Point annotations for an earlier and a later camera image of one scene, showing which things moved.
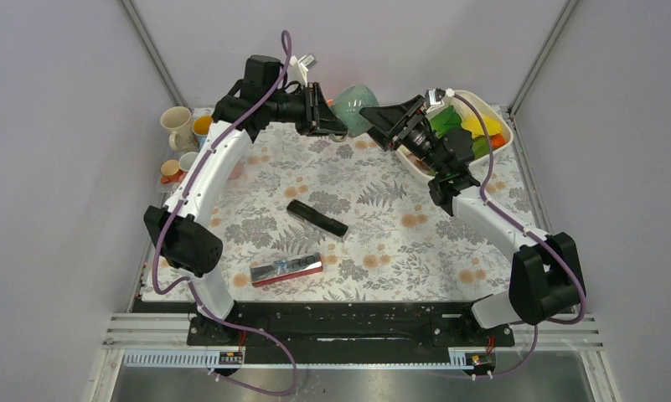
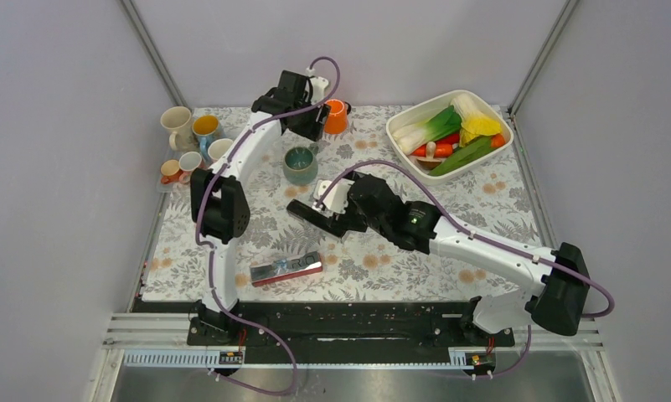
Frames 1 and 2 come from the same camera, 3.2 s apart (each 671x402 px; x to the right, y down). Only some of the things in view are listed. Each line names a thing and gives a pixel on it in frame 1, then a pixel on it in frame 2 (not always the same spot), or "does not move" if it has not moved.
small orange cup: [169, 172] does not move
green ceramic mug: [348, 104] to [300, 165]
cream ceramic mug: [178, 119] does not move
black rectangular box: [318, 221] does not move
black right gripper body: [409, 131] to [354, 219]
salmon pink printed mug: [186, 163] does not move
